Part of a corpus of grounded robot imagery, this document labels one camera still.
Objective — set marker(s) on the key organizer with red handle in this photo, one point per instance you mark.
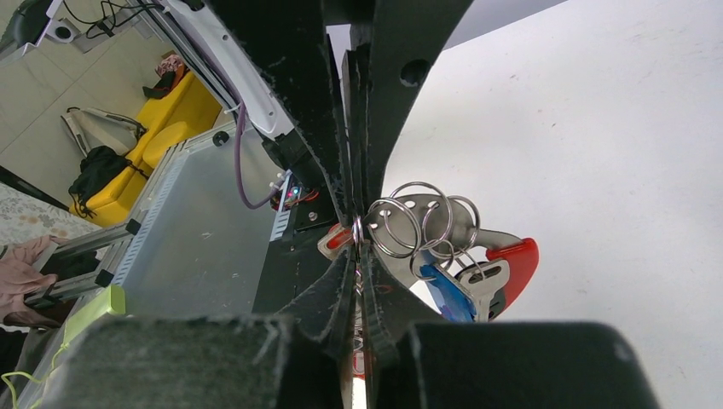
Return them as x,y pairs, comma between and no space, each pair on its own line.
408,231

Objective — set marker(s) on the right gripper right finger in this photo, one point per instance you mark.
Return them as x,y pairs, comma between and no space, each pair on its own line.
388,310

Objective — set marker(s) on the yellow bin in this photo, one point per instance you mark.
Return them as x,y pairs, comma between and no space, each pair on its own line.
187,111

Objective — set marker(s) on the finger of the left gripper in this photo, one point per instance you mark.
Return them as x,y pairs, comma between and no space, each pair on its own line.
287,44
393,47

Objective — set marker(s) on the key with red tag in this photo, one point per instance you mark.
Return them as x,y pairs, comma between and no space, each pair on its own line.
334,241

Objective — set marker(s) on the green box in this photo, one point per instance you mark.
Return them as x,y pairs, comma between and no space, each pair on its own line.
109,302

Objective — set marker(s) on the blue key tag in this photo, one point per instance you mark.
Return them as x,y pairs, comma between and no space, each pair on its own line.
452,303

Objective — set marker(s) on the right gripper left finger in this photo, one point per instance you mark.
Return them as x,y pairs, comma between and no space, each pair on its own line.
318,340

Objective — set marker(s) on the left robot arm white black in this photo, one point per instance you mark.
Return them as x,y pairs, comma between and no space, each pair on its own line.
343,74

